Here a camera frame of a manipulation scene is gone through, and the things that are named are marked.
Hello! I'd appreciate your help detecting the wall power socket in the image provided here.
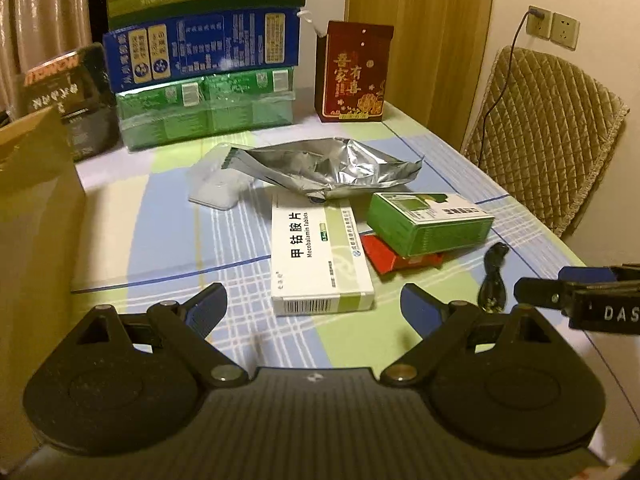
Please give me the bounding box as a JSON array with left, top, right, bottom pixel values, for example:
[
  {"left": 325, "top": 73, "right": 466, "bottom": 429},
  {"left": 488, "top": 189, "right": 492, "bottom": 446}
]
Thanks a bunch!
[{"left": 526, "top": 6, "right": 580, "bottom": 51}]

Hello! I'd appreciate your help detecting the red gift box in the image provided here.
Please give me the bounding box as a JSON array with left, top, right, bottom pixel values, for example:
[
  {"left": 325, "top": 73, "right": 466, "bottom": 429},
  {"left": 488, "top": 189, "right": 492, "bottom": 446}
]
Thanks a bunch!
[{"left": 314, "top": 21, "right": 394, "bottom": 122}]

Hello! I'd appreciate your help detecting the black Honglu food package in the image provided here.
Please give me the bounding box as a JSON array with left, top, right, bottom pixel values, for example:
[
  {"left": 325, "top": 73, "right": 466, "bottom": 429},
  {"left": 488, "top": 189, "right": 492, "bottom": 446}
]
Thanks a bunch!
[{"left": 14, "top": 44, "right": 119, "bottom": 160}]

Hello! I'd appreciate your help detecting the clear plastic lid tray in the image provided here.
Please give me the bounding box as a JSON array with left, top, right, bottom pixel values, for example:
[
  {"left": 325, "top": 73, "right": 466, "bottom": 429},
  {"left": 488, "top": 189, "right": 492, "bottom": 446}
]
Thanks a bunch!
[{"left": 186, "top": 143, "right": 254, "bottom": 210}]

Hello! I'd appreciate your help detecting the wooden wardrobe door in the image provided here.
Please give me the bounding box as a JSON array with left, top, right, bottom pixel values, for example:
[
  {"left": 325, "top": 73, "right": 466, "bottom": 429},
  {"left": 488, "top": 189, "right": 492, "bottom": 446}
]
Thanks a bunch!
[{"left": 346, "top": 0, "right": 492, "bottom": 148}]

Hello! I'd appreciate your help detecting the silver foil tea bag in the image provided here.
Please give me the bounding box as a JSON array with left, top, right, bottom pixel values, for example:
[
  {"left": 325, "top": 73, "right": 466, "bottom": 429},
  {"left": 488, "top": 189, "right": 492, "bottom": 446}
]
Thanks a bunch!
[{"left": 222, "top": 138, "right": 422, "bottom": 202}]

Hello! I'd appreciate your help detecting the beige window curtain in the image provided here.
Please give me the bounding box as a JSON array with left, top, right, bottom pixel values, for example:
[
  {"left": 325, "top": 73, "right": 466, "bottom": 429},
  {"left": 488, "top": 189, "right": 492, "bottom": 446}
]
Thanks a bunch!
[{"left": 1, "top": 0, "right": 92, "bottom": 117}]

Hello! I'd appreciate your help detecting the green shrink-wrapped drink pack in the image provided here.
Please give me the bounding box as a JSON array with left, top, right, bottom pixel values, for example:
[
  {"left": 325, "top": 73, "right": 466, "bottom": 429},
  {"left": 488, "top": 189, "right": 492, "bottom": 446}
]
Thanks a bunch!
[{"left": 116, "top": 67, "right": 295, "bottom": 151}]

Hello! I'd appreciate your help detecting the open brown cardboard box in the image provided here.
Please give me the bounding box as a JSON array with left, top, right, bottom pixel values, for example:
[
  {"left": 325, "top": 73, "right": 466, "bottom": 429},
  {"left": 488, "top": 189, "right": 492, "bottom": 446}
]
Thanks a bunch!
[{"left": 1, "top": 108, "right": 86, "bottom": 471}]

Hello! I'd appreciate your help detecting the plaid tablecloth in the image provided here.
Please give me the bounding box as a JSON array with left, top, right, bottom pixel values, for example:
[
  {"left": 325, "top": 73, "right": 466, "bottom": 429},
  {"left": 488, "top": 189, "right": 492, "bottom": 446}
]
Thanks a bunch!
[{"left": 72, "top": 107, "right": 577, "bottom": 370}]

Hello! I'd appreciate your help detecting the blue milk carton box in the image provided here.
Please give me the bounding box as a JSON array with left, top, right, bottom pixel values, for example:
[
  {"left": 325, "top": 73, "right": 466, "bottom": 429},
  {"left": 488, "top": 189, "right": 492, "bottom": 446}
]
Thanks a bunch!
[{"left": 103, "top": 8, "right": 300, "bottom": 93}]

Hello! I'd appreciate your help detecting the green spray medicine box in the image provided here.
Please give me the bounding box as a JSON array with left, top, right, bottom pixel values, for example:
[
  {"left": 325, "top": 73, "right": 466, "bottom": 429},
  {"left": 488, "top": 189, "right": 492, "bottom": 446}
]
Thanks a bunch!
[{"left": 367, "top": 192, "right": 495, "bottom": 258}]

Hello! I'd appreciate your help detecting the quilted brown chair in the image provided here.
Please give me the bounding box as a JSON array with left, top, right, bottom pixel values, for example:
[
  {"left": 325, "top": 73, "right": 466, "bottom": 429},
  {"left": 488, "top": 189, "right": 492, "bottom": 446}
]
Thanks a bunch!
[{"left": 462, "top": 47, "right": 629, "bottom": 236}]

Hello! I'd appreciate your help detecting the white green medicine box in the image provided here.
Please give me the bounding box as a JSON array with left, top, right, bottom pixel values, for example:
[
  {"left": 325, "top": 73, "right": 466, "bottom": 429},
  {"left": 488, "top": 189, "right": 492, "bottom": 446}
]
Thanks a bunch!
[{"left": 271, "top": 190, "right": 374, "bottom": 316}]

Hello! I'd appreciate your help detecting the black power cord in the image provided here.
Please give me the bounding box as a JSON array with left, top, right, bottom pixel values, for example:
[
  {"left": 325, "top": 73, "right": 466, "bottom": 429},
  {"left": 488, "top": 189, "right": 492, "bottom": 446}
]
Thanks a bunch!
[{"left": 476, "top": 6, "right": 547, "bottom": 168}]

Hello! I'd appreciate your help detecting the black cable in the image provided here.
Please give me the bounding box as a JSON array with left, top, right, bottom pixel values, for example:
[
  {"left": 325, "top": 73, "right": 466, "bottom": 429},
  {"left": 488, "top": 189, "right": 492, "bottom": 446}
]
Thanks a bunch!
[{"left": 476, "top": 240, "right": 511, "bottom": 314}]

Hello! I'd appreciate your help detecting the red candy packet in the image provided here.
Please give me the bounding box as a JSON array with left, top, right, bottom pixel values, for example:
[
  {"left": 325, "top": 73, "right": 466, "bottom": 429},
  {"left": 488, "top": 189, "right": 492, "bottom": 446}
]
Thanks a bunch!
[{"left": 360, "top": 234, "right": 444, "bottom": 275}]

